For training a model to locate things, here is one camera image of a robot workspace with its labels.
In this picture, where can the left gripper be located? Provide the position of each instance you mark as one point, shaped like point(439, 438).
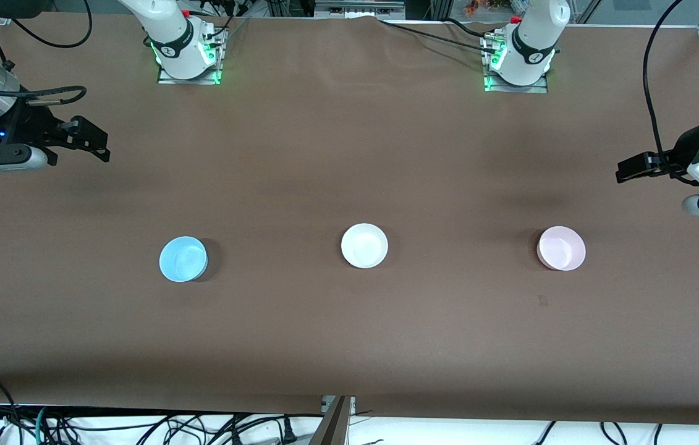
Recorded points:
point(685, 150)

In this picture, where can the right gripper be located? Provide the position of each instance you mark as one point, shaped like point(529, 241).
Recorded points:
point(34, 125)

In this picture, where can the pink bowl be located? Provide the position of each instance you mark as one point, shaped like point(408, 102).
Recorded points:
point(562, 248)

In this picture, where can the light blue bowl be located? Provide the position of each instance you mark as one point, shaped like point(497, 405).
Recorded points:
point(182, 259)

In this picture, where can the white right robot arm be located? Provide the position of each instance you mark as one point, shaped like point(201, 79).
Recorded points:
point(171, 37)

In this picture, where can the white bowl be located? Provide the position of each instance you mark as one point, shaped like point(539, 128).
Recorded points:
point(364, 246)

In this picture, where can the brown table cover sheet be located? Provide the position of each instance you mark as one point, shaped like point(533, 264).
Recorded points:
point(349, 154)

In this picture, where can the silver electronics box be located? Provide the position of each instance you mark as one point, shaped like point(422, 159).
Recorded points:
point(358, 7)

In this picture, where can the black power plug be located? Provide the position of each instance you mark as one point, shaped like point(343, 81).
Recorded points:
point(289, 429)

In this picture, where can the grey metal beam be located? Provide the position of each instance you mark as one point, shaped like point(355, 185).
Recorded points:
point(330, 429)

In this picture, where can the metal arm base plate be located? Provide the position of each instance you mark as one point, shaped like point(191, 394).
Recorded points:
point(538, 88)
point(167, 77)

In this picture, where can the silver table edge bracket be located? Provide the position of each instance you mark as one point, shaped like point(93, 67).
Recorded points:
point(338, 402)

